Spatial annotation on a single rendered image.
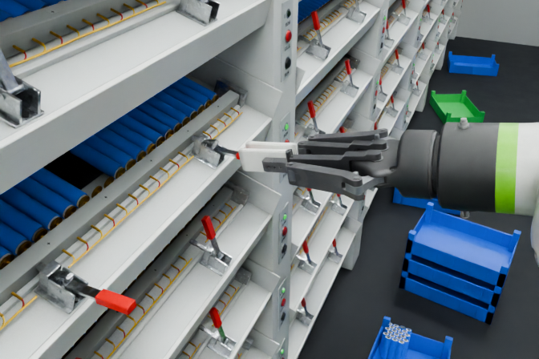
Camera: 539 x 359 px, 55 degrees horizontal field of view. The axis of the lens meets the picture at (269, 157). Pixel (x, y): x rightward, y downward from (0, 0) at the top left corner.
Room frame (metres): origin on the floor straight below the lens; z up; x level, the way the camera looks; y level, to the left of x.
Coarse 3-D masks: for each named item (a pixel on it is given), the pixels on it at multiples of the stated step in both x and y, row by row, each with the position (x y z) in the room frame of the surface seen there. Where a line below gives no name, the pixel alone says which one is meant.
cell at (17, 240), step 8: (0, 224) 0.39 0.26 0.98; (0, 232) 0.38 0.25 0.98; (8, 232) 0.38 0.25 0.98; (16, 232) 0.38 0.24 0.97; (0, 240) 0.37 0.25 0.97; (8, 240) 0.37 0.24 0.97; (16, 240) 0.37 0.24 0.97; (24, 240) 0.38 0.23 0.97; (8, 248) 0.37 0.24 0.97; (16, 248) 0.37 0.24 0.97
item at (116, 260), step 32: (224, 64) 0.75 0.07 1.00; (256, 96) 0.73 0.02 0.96; (256, 128) 0.68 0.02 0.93; (192, 160) 0.58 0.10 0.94; (224, 160) 0.59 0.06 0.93; (160, 192) 0.50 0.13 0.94; (192, 192) 0.52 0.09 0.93; (128, 224) 0.44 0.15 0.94; (160, 224) 0.45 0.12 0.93; (96, 256) 0.39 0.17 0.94; (128, 256) 0.40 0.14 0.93; (0, 320) 0.31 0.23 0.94; (32, 320) 0.31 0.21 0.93; (64, 320) 0.32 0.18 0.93; (0, 352) 0.28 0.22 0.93; (32, 352) 0.28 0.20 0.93; (64, 352) 0.32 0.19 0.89
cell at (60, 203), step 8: (16, 184) 0.45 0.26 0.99; (24, 184) 0.45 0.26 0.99; (32, 184) 0.45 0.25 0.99; (40, 184) 0.45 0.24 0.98; (24, 192) 0.44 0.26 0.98; (32, 192) 0.44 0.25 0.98; (40, 192) 0.44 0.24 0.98; (48, 192) 0.44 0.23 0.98; (40, 200) 0.43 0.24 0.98; (48, 200) 0.43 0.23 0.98; (56, 200) 0.43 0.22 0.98; (64, 200) 0.44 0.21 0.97; (56, 208) 0.43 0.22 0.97; (64, 208) 0.43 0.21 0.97
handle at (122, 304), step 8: (64, 280) 0.34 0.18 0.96; (72, 280) 0.34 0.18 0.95; (72, 288) 0.33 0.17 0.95; (80, 288) 0.33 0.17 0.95; (88, 288) 0.33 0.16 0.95; (96, 288) 0.33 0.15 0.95; (104, 288) 0.33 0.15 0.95; (88, 296) 0.32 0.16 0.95; (96, 296) 0.32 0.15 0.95; (104, 296) 0.32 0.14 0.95; (112, 296) 0.32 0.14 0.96; (120, 296) 0.32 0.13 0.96; (104, 304) 0.32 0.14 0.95; (112, 304) 0.31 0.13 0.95; (120, 304) 0.31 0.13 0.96; (128, 304) 0.31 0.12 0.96; (120, 312) 0.31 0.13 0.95; (128, 312) 0.31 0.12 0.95
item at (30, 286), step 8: (232, 112) 0.70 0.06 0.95; (224, 120) 0.67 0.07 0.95; (192, 144) 0.60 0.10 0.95; (184, 152) 0.58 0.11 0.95; (176, 160) 0.56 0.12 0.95; (168, 168) 0.54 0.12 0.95; (160, 176) 0.53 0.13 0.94; (144, 184) 0.50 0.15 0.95; (152, 184) 0.51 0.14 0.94; (136, 192) 0.49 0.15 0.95; (128, 200) 0.47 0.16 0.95; (120, 208) 0.46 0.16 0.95; (112, 216) 0.44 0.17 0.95; (96, 224) 0.43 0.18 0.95; (104, 224) 0.43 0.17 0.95; (88, 232) 0.41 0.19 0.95; (96, 232) 0.42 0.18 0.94; (88, 240) 0.41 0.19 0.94; (72, 248) 0.39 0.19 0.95; (64, 256) 0.38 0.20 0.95; (32, 280) 0.35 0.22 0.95; (24, 288) 0.34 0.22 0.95; (32, 288) 0.34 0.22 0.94; (24, 296) 0.33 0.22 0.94; (8, 304) 0.32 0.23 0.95; (0, 312) 0.31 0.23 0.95
